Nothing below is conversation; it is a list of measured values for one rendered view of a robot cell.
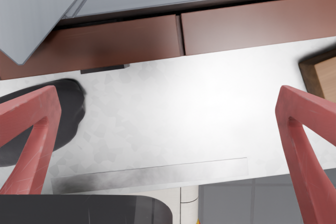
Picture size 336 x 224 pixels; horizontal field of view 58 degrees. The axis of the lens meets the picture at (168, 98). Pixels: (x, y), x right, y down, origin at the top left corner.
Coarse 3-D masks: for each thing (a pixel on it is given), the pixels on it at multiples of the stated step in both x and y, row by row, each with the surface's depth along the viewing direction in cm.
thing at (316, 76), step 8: (320, 56) 41; (328, 56) 40; (304, 64) 41; (312, 64) 39; (320, 64) 39; (328, 64) 39; (304, 72) 42; (312, 72) 40; (320, 72) 39; (328, 72) 39; (304, 80) 43; (312, 80) 41; (320, 80) 39; (328, 80) 39; (312, 88) 42; (320, 88) 39; (328, 88) 39; (320, 96) 40; (328, 96) 39
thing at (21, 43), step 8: (0, 32) 25; (8, 32) 25; (16, 32) 25; (24, 32) 25; (32, 32) 25; (40, 32) 25; (48, 32) 25; (0, 40) 25; (8, 40) 25; (16, 40) 25; (24, 40) 25; (32, 40) 25; (40, 40) 25; (0, 48) 25; (8, 48) 25; (16, 48) 25; (24, 48) 25; (32, 48) 25; (8, 56) 25; (16, 56) 25; (24, 56) 25
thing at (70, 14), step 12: (84, 0) 25; (204, 0) 25; (216, 0) 26; (228, 0) 27; (240, 0) 28; (72, 12) 25; (120, 12) 26; (132, 12) 27; (144, 12) 28; (156, 12) 29; (60, 24) 28; (72, 24) 29
